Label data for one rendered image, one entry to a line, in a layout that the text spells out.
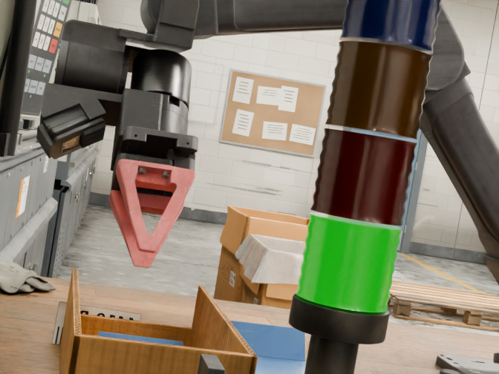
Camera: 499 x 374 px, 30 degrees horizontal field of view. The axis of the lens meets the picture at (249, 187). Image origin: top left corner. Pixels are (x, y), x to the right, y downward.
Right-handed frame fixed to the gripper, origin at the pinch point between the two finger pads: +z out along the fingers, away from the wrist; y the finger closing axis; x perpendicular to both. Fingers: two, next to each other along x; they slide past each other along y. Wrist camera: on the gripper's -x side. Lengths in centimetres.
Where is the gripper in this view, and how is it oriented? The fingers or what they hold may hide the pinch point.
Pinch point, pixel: (145, 250)
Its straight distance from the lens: 81.1
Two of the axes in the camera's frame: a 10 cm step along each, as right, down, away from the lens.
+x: 9.7, 1.4, 1.9
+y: 2.4, -4.6, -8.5
